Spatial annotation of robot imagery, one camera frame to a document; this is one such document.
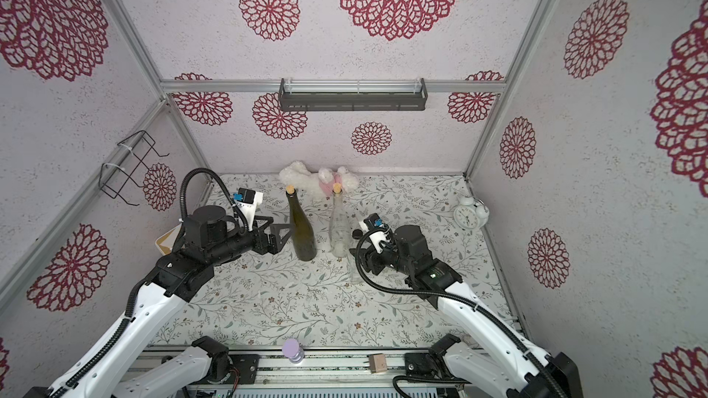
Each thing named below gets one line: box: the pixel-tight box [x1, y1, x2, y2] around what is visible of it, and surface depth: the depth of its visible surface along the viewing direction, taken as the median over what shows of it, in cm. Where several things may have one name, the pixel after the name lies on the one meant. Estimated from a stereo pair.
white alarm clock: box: [453, 195, 491, 230], surface depth 99 cm
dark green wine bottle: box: [284, 185, 318, 262], surface depth 83 cm
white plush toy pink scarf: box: [278, 160, 361, 199], surface depth 108 cm
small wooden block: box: [368, 353, 389, 374], surface depth 75 cm
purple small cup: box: [282, 338, 306, 365], surface depth 72 cm
